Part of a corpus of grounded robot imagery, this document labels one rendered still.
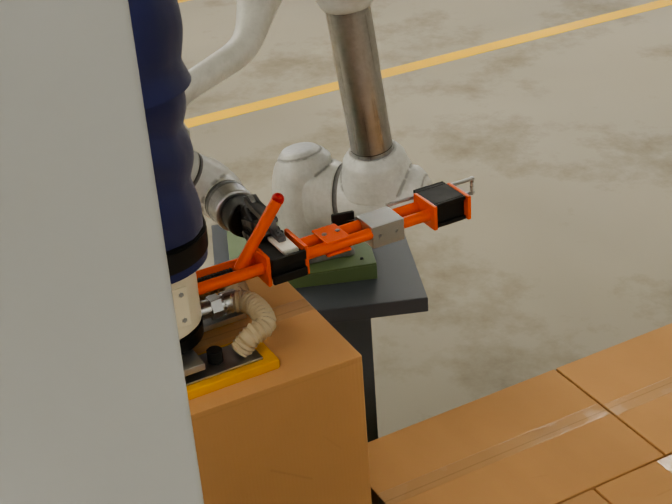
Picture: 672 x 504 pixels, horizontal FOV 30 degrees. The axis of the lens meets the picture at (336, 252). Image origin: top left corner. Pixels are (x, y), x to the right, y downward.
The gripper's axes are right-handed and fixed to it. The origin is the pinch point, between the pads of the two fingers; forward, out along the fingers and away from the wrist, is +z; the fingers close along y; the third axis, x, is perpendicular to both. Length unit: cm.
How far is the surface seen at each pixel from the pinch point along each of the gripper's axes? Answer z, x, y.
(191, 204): 7.7, 19.0, -19.3
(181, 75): 7.4, 17.7, -41.4
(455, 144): -242, -193, 121
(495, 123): -250, -220, 121
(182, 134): 5.4, 18.2, -30.8
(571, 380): -13, -77, 66
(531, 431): -2, -58, 66
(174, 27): 9, 18, -50
